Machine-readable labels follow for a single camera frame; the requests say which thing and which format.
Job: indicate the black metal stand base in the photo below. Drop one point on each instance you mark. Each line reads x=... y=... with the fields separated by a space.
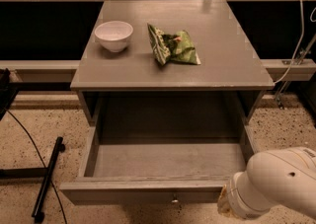
x=44 y=172

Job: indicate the grey wooden drawer cabinet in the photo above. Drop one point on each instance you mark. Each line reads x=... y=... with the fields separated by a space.
x=227 y=60

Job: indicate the metal bracket strut right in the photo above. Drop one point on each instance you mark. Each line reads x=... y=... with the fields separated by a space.
x=296 y=59

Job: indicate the grey top drawer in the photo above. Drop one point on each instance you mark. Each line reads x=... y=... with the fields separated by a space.
x=162 y=148

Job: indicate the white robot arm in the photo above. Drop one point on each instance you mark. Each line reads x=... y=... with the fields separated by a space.
x=275 y=177

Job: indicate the green chip bag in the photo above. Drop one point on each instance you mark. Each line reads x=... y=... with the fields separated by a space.
x=178 y=47

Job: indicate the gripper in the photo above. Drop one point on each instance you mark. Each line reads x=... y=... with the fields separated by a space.
x=234 y=190

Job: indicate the white ceramic bowl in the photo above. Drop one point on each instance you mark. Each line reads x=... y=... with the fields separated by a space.
x=114 y=35

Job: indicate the black equipment at left edge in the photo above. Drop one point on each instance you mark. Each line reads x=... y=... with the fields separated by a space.
x=7 y=92

